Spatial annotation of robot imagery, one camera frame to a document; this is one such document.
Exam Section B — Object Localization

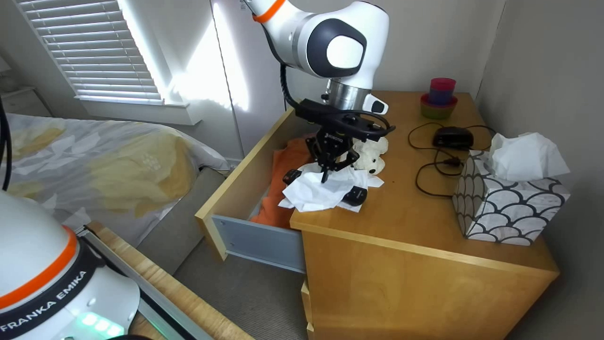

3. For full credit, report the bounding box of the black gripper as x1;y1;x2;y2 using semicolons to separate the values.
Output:
304;126;362;186

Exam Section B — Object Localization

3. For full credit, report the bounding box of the white pulled tissue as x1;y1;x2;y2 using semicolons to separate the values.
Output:
277;160;385;216

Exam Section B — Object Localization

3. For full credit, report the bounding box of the black TV remote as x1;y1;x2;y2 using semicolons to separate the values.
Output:
281;169;370;209

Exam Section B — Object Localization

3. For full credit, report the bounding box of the scale patterned tissue box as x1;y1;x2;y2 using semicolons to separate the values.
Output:
451;154;572;248

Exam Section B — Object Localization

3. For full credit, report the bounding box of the white tissue in box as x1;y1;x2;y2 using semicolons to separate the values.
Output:
483;131;572;186

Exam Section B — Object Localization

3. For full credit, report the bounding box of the white plush toy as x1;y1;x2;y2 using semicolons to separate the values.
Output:
349;135;391;178

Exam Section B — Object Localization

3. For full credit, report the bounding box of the orange cloth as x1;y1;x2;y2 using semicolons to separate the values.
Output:
251;135;317;231

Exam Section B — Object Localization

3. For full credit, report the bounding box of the open wooden drawer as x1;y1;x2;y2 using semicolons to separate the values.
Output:
194;101;330;277

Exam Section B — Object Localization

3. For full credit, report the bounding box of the green plastic cup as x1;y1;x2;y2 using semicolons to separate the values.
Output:
419;93;459;122

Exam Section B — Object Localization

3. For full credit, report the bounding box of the purple plastic cup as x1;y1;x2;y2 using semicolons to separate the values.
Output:
428;92;457;109

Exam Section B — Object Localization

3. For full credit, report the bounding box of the pink plastic cup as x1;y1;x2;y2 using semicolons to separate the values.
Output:
428;76;459;97

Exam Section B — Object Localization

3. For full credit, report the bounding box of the wooden nightstand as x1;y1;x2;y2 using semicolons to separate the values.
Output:
289;90;562;340

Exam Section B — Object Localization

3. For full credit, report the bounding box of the white window sill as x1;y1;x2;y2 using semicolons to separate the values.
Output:
74;93;202;127

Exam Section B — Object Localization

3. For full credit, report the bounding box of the white window blind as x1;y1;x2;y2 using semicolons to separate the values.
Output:
15;0;166;107

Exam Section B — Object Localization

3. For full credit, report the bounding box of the bed with white cover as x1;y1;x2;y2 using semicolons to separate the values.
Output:
0;112;241;254

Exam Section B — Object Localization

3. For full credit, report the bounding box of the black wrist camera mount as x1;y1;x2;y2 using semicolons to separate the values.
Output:
294;97;396;143

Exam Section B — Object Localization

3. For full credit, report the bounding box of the thin black clock cable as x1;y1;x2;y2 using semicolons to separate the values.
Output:
406;120;502;203

